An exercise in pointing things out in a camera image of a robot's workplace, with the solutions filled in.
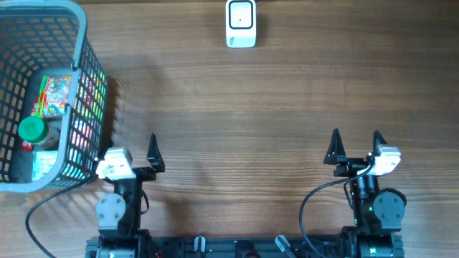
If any grey plastic shopping basket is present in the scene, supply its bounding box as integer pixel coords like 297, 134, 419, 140
1, 1, 108, 193

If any left black camera cable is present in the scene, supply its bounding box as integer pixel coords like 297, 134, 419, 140
24, 171, 98, 258

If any light blue tissue pack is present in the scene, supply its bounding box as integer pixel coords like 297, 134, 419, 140
32, 150, 58, 181

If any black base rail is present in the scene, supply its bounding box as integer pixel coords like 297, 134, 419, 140
85, 234, 405, 258

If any red Nescafe coffee stick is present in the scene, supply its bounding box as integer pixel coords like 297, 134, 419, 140
19, 97, 39, 152

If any black camera cable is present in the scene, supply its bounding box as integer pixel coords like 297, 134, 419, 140
298, 163, 376, 258
24, 171, 98, 258

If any right black camera cable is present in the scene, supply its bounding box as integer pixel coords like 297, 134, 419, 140
298, 163, 376, 258

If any white barcode scanner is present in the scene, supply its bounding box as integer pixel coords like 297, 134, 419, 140
225, 0, 257, 48

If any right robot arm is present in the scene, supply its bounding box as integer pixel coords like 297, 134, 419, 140
323, 129, 407, 257

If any green lid jar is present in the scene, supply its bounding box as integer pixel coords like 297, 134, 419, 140
19, 116, 60, 150

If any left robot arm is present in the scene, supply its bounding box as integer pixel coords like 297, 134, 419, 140
85, 134, 165, 258

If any Haribo gummy candy bag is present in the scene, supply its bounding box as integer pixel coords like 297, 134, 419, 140
34, 75, 72, 118

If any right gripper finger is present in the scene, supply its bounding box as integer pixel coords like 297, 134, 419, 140
372, 130, 387, 154
323, 128, 346, 165

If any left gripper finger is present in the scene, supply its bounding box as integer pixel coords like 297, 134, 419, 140
146, 133, 165, 173
95, 140, 113, 161

